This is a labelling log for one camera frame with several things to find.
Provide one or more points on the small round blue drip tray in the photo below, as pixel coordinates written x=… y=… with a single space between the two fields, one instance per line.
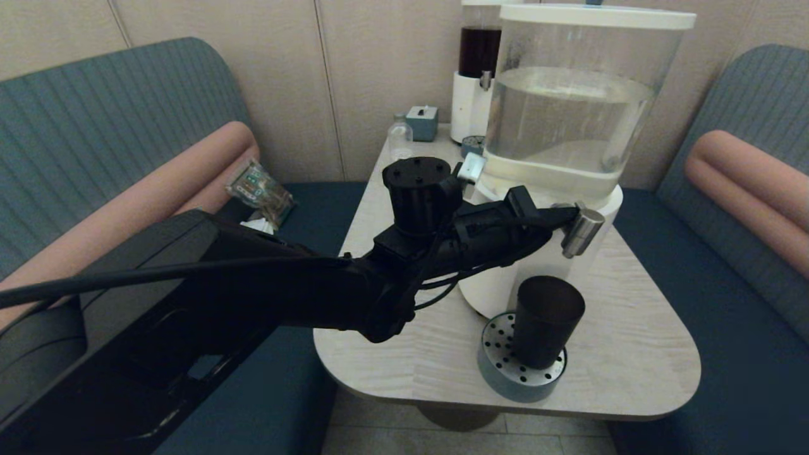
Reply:
x=471 y=145

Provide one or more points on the round blue perforated drip tray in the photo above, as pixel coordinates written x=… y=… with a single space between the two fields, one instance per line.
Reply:
x=499 y=376

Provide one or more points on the table pedestal with base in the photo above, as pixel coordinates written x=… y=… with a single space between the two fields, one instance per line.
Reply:
x=458 y=420

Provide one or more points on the white dispenser lid blue knob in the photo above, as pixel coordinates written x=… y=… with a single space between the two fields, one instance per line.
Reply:
x=597 y=16

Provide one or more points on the dark drink dispenser white base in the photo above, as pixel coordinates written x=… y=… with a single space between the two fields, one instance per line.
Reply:
x=471 y=107

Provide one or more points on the white paper napkin stack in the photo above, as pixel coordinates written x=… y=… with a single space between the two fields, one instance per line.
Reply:
x=260 y=225

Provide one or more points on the clear plastic snack packet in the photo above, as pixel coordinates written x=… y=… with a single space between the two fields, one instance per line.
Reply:
x=259 y=191

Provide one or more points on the pink bolster cushion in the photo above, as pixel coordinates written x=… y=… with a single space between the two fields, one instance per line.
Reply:
x=746 y=182
x=126 y=215

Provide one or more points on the teal ribbed booth sofa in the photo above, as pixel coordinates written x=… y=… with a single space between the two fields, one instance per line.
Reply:
x=727 y=316
x=126 y=101

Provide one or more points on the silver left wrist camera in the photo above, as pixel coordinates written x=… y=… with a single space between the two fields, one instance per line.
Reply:
x=471 y=169

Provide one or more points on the silver metal dispenser tap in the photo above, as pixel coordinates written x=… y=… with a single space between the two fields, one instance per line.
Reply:
x=584 y=230

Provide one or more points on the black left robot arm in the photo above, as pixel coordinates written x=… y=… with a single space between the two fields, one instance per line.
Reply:
x=189 y=316

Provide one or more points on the clear plastic bottle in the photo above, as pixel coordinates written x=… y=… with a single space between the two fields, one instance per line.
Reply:
x=399 y=136

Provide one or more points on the small blue tissue box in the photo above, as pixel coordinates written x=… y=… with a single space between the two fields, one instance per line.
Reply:
x=421 y=123

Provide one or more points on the small metal dispenser tap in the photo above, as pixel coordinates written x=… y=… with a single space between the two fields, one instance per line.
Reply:
x=485 y=80

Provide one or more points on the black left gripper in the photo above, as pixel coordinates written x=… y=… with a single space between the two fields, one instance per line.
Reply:
x=493 y=240

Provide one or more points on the clear water dispenser white base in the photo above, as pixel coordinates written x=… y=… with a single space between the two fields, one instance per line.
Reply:
x=569 y=126

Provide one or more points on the black plastic cup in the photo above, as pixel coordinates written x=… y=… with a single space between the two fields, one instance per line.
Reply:
x=547 y=322

